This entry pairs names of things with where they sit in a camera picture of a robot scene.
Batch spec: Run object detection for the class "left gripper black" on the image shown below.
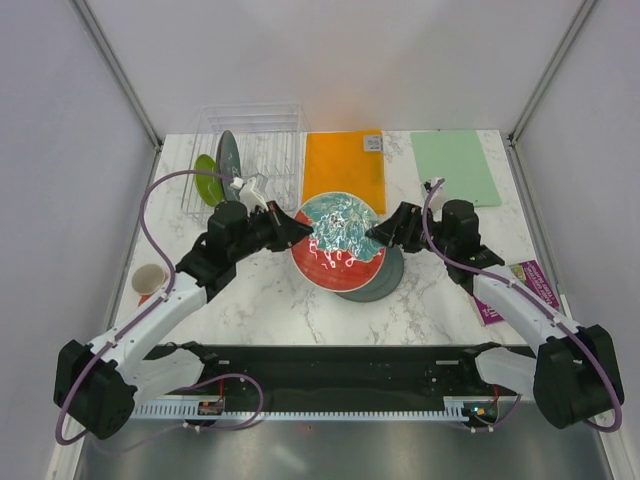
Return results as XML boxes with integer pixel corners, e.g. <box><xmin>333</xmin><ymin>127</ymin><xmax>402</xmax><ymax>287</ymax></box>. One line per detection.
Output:
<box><xmin>229</xmin><ymin>199</ymin><xmax>313</xmax><ymax>262</ymax></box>

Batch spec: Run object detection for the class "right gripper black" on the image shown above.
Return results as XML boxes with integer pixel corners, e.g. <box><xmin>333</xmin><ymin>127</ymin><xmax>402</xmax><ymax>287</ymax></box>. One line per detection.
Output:
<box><xmin>365</xmin><ymin>201</ymin><xmax>454</xmax><ymax>257</ymax></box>

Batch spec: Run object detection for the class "grey-blue plate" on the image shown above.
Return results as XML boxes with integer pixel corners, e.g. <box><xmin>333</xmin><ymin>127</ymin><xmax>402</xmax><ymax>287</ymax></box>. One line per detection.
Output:
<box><xmin>336</xmin><ymin>247</ymin><xmax>404</xmax><ymax>303</ymax></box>

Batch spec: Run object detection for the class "red and teal plate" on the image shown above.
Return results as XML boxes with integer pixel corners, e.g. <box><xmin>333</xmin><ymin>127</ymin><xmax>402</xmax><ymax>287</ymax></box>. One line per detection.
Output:
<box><xmin>291</xmin><ymin>192</ymin><xmax>386</xmax><ymax>293</ymax></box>

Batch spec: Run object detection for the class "lime green plate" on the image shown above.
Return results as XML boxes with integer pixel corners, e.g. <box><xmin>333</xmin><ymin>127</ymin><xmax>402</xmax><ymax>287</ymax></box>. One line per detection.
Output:
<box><xmin>194</xmin><ymin>154</ymin><xmax>224</xmax><ymax>207</ymax></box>

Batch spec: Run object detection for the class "dark blue glazed plate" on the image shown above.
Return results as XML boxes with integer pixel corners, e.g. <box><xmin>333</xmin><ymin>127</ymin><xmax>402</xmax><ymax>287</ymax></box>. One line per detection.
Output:
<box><xmin>215</xmin><ymin>130</ymin><xmax>242</xmax><ymax>201</ymax></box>

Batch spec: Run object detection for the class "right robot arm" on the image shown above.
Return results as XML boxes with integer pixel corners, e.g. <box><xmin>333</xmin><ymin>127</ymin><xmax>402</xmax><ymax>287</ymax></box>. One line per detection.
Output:
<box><xmin>366</xmin><ymin>200</ymin><xmax>624</xmax><ymax>433</ymax></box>

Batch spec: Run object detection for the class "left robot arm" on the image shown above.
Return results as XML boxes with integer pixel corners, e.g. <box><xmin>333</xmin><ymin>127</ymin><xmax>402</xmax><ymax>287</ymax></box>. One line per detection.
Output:
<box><xmin>53</xmin><ymin>201</ymin><xmax>313</xmax><ymax>440</ymax></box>

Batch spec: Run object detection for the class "orange cutting mat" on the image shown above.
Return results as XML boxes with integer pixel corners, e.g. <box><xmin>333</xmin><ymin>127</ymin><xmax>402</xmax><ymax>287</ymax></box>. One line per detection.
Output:
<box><xmin>301</xmin><ymin>130</ymin><xmax>386</xmax><ymax>215</ymax></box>

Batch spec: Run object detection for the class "mint green cutting mat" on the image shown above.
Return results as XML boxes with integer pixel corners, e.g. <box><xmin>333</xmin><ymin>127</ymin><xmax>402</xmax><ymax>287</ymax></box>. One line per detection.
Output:
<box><xmin>409</xmin><ymin>130</ymin><xmax>502</xmax><ymax>207</ymax></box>

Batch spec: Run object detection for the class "white label sticker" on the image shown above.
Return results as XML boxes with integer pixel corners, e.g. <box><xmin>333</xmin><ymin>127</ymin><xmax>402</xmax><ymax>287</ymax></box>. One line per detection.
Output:
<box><xmin>363</xmin><ymin>135</ymin><xmax>383</xmax><ymax>153</ymax></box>

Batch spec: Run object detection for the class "purple booklet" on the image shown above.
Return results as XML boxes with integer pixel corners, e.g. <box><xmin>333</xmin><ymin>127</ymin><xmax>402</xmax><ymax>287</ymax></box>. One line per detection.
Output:
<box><xmin>473</xmin><ymin>260</ymin><xmax>560</xmax><ymax>327</ymax></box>

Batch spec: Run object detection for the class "white and orange mug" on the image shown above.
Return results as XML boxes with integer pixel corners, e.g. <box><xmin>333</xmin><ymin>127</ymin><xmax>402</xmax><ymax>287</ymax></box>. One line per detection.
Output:
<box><xmin>131</xmin><ymin>264</ymin><xmax>168</xmax><ymax>305</ymax></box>

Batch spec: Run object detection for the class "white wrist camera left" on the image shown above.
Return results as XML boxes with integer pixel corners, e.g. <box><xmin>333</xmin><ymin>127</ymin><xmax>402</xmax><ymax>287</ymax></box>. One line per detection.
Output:
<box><xmin>230</xmin><ymin>174</ymin><xmax>268</xmax><ymax>212</ymax></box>

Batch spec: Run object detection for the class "white wire dish rack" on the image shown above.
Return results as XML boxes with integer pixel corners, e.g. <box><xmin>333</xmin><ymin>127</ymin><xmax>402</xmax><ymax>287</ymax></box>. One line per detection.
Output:
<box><xmin>185</xmin><ymin>102</ymin><xmax>307</xmax><ymax>214</ymax></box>

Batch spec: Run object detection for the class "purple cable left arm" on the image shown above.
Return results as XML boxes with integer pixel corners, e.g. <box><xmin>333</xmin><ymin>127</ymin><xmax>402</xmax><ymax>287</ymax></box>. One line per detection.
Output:
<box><xmin>54</xmin><ymin>170</ymin><xmax>244</xmax><ymax>445</ymax></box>

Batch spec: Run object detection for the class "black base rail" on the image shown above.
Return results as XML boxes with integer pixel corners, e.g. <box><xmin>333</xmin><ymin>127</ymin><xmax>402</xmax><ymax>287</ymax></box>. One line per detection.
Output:
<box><xmin>144</xmin><ymin>341</ymin><xmax>531</xmax><ymax>413</ymax></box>

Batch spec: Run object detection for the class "purple cable base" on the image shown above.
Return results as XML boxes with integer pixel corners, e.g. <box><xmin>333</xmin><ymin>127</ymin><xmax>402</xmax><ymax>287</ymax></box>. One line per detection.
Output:
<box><xmin>92</xmin><ymin>372</ymin><xmax>265</xmax><ymax>456</ymax></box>

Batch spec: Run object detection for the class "white cable duct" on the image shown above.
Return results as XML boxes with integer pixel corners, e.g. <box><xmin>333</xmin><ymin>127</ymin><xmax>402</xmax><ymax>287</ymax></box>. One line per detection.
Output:
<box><xmin>131</xmin><ymin>396</ymin><xmax>497</xmax><ymax>422</ymax></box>

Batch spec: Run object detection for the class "aluminium frame post right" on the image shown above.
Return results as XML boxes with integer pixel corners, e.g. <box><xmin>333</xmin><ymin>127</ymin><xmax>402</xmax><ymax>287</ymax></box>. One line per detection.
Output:
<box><xmin>506</xmin><ymin>0</ymin><xmax>600</xmax><ymax>148</ymax></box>

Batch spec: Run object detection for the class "aluminium frame post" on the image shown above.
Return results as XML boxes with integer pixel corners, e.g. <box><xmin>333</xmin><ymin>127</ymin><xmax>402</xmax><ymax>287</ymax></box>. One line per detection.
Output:
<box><xmin>506</xmin><ymin>0</ymin><xmax>600</xmax><ymax>148</ymax></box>
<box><xmin>69</xmin><ymin>0</ymin><xmax>163</xmax><ymax>153</ymax></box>

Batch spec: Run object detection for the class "aluminium frame post left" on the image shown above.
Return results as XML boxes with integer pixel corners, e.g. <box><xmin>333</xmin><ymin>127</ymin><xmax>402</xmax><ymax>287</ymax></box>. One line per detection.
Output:
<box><xmin>69</xmin><ymin>0</ymin><xmax>163</xmax><ymax>153</ymax></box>

